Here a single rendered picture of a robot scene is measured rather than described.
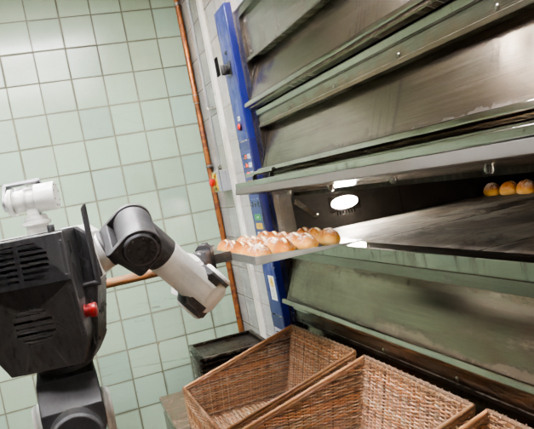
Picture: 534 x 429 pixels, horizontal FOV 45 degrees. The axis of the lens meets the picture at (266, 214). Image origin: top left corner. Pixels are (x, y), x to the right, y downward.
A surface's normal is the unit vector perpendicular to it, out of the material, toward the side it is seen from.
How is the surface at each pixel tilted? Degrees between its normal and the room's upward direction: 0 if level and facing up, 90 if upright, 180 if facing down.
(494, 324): 71
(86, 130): 90
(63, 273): 90
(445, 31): 90
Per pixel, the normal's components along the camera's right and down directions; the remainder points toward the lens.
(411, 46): -0.93, 0.19
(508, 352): -0.95, -0.13
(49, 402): 0.09, -0.70
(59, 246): 0.07, 0.04
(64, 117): 0.31, -0.01
